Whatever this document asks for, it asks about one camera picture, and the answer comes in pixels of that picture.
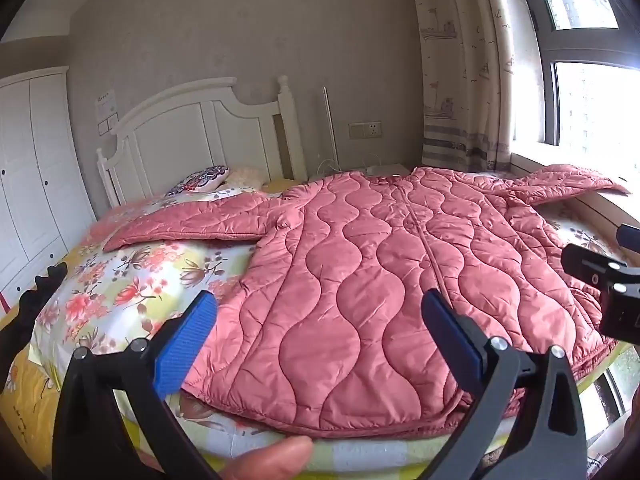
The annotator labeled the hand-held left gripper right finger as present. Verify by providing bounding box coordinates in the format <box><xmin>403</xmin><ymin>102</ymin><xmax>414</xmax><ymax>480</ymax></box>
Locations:
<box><xmin>421</xmin><ymin>287</ymin><xmax>588</xmax><ymax>480</ymax></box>

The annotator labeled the white lamp pole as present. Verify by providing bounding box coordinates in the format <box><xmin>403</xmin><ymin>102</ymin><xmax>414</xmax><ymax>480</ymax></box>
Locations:
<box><xmin>322</xmin><ymin>86</ymin><xmax>340</xmax><ymax>171</ymax></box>

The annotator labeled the white wooden headboard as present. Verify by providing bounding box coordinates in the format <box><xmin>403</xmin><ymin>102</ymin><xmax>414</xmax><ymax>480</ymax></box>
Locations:
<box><xmin>96</xmin><ymin>75</ymin><xmax>308</xmax><ymax>208</ymax></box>

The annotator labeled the floral bed sheet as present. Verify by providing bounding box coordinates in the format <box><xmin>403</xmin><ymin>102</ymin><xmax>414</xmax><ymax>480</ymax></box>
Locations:
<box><xmin>22</xmin><ymin>187</ymin><xmax>632</xmax><ymax>480</ymax></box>

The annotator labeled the white wall notice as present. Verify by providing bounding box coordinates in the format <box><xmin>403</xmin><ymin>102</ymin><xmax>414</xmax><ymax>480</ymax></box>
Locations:
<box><xmin>95</xmin><ymin>89</ymin><xmax>118</xmax><ymax>121</ymax></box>

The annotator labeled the beige windowsill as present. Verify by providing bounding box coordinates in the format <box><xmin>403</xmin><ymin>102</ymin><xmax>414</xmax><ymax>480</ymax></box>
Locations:
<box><xmin>510</xmin><ymin>142</ymin><xmax>640</xmax><ymax>261</ymax></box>

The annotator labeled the purple patterned pillow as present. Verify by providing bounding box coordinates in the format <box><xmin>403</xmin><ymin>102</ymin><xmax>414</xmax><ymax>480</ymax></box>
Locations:
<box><xmin>165</xmin><ymin>165</ymin><xmax>232</xmax><ymax>197</ymax></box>

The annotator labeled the pink quilted coat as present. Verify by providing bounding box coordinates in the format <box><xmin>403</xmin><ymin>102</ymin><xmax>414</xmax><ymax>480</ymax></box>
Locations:
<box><xmin>102</xmin><ymin>164</ymin><xmax>632</xmax><ymax>440</ymax></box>

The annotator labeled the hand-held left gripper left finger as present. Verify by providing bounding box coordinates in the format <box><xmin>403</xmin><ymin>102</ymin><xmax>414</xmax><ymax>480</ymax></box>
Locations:
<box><xmin>51</xmin><ymin>289</ymin><xmax>221</xmax><ymax>480</ymax></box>

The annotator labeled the person's left hand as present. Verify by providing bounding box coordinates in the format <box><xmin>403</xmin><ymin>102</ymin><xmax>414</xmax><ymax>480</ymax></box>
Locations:
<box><xmin>220</xmin><ymin>435</ymin><xmax>315</xmax><ymax>480</ymax></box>

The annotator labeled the white wardrobe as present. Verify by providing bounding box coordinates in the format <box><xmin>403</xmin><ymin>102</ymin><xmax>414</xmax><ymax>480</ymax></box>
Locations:
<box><xmin>0</xmin><ymin>66</ymin><xmax>98</xmax><ymax>306</ymax></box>

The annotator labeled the black cloth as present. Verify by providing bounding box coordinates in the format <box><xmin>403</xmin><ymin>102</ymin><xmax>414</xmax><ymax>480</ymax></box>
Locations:
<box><xmin>0</xmin><ymin>261</ymin><xmax>68</xmax><ymax>396</ymax></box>

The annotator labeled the beige fluffy pillow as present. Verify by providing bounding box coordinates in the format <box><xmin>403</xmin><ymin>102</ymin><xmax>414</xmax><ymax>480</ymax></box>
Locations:
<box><xmin>227</xmin><ymin>166</ymin><xmax>266</xmax><ymax>191</ymax></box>

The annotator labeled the window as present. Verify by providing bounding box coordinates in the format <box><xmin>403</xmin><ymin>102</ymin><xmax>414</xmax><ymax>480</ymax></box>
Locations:
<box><xmin>510</xmin><ymin>0</ymin><xmax>640</xmax><ymax>171</ymax></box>

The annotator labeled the printed beige curtain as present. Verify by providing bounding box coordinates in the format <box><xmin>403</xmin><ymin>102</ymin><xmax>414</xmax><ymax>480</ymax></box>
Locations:
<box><xmin>407</xmin><ymin>0</ymin><xmax>517</xmax><ymax>176</ymax></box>

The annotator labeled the white nightstand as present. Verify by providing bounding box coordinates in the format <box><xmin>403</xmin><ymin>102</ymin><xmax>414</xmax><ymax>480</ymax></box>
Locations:
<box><xmin>310</xmin><ymin>161</ymin><xmax>408</xmax><ymax>181</ymax></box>

